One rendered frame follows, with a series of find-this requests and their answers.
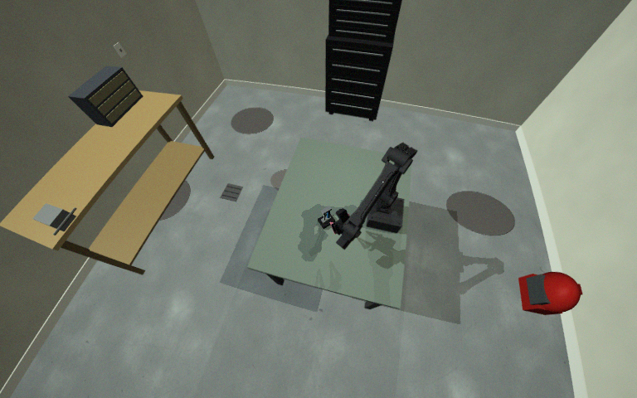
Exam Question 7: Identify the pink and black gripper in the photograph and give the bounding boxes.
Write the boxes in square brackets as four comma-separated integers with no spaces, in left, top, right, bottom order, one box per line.
[330,220,343,235]

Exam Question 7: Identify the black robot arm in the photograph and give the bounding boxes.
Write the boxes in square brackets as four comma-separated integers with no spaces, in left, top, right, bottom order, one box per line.
[336,143,417,250]

